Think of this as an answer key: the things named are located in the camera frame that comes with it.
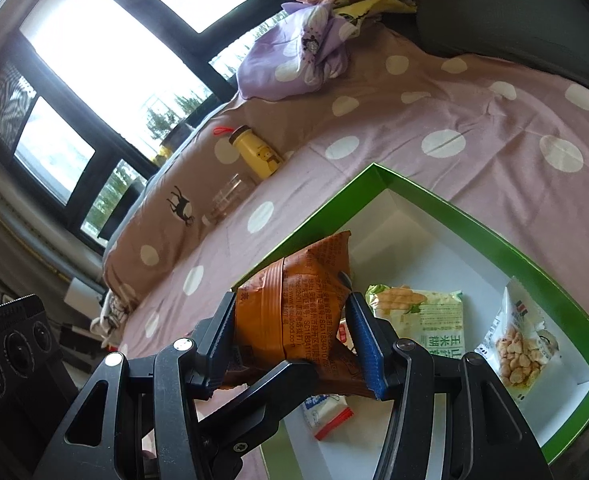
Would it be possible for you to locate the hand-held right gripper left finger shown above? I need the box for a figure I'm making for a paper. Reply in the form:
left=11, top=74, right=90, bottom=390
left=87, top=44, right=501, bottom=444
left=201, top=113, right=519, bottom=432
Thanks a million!
left=34, top=292, right=320, bottom=480

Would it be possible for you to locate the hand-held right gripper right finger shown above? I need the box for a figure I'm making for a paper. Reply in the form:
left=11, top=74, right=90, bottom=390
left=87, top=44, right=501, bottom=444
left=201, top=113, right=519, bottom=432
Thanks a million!
left=345, top=291, right=555, bottom=480

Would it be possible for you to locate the pale green corn snack packet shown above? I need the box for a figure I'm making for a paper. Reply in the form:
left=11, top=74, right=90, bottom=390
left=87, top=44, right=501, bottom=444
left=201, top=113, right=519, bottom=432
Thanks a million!
left=365, top=283, right=465, bottom=361

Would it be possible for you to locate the small white red packet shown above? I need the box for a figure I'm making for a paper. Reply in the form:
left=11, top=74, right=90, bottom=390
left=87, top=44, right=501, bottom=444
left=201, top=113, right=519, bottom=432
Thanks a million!
left=302, top=394, right=355, bottom=442

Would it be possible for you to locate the orange brown snack packet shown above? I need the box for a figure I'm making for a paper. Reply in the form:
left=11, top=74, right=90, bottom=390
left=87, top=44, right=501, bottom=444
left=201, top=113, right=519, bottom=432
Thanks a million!
left=219, top=230, right=380, bottom=401

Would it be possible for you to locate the green cardboard box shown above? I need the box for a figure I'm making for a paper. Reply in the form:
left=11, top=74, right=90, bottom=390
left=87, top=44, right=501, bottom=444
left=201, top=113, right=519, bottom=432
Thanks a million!
left=232, top=162, right=589, bottom=480

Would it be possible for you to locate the white blue nut packet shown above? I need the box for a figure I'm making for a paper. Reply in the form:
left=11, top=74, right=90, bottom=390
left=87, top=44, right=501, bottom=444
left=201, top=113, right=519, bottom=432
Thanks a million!
left=475, top=277, right=560, bottom=401

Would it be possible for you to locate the white black striped cloth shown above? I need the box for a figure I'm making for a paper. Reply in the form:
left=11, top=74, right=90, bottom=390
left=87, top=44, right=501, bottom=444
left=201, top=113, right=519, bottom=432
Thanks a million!
left=90, top=292, right=130, bottom=336

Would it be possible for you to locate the clear glass jar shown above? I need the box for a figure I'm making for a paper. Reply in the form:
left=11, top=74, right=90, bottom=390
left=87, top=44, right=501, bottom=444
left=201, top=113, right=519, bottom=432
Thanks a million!
left=202, top=174, right=252, bottom=226

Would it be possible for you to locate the dark outdoor planter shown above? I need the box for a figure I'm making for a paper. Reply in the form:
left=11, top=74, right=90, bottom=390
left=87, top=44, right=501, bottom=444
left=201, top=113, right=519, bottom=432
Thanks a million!
left=97, top=180, right=148, bottom=241
left=159, top=120, right=195, bottom=153

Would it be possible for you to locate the brown polka-dot pillow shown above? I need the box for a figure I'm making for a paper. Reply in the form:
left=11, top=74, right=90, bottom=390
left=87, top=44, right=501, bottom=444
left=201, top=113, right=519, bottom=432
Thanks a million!
left=102, top=25, right=475, bottom=306

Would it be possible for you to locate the purple dotted cloth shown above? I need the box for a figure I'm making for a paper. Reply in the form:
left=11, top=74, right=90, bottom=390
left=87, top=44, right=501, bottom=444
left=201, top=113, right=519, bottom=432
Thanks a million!
left=237, top=2, right=363, bottom=101

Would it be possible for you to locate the yellow printed cloth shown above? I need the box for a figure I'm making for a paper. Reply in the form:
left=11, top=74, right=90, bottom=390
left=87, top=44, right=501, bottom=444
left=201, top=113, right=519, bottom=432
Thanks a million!
left=335, top=0, right=419, bottom=23

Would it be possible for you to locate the dark grey cushion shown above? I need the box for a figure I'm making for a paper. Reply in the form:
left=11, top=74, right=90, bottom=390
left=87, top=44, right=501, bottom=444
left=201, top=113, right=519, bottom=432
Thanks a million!
left=415, top=0, right=589, bottom=86

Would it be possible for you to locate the yellow bottle with red strap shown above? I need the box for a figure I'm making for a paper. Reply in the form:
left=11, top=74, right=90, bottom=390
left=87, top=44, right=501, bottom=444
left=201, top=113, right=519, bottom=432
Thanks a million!
left=213, top=125, right=282, bottom=181

